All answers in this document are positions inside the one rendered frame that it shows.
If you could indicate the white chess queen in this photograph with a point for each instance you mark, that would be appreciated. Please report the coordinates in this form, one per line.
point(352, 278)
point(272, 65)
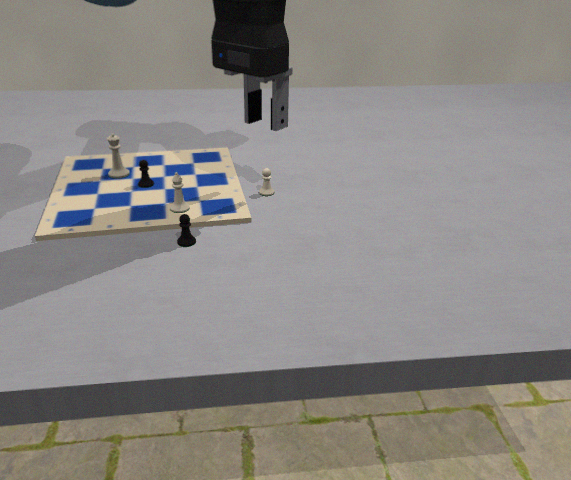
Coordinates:
point(118, 170)

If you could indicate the white pawn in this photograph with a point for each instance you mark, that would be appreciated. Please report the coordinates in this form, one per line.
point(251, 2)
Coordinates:
point(266, 190)

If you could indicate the black pawn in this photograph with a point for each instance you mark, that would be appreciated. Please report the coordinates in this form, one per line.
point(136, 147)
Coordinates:
point(186, 239)
point(145, 181)

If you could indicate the white bishop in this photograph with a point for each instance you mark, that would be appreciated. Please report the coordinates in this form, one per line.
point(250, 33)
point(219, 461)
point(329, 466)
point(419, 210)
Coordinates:
point(179, 205)

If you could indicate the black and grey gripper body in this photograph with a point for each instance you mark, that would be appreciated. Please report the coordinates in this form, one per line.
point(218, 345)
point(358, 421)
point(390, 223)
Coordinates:
point(249, 37)

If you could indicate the blue and cream chessboard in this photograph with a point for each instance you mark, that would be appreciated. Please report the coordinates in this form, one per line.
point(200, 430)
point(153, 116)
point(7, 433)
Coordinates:
point(86, 202)

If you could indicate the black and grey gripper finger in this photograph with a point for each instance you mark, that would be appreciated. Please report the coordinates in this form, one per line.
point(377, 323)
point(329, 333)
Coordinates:
point(252, 97)
point(280, 98)

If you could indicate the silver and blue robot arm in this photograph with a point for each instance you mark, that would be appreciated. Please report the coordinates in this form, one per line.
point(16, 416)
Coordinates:
point(112, 3)

